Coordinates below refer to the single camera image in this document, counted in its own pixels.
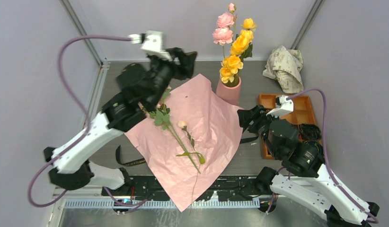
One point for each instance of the purple flower bouquet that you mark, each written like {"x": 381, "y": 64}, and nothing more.
{"x": 208, "y": 136}

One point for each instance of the pink rose stem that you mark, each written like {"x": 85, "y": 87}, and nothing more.
{"x": 223, "y": 33}

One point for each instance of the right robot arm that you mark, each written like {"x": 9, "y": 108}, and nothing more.
{"x": 332, "y": 202}

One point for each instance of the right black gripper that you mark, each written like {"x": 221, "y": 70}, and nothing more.
{"x": 256, "y": 113}

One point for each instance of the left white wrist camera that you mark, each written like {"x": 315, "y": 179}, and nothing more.
{"x": 151, "y": 43}

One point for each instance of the orange compartment tray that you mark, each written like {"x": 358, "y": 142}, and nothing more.
{"x": 302, "y": 114}

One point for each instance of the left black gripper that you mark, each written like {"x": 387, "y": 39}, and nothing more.
{"x": 185, "y": 69}

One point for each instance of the small cream rose stem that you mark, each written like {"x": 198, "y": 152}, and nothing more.
{"x": 201, "y": 159}

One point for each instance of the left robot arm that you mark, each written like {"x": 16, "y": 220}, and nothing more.
{"x": 140, "y": 91}

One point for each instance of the pink cylindrical vase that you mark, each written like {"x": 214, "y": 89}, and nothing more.
{"x": 229, "y": 94}

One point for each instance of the crumpled printed paper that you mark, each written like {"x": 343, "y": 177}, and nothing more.
{"x": 285, "y": 65}

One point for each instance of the rolled black ribbon back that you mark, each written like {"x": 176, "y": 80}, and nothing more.
{"x": 310, "y": 131}

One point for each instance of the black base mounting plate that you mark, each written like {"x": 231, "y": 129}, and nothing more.
{"x": 228, "y": 188}

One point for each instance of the yellow flower stem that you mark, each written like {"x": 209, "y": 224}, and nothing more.
{"x": 241, "y": 48}

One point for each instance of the peach rose spray stem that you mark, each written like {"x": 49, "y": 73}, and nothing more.
{"x": 161, "y": 118}

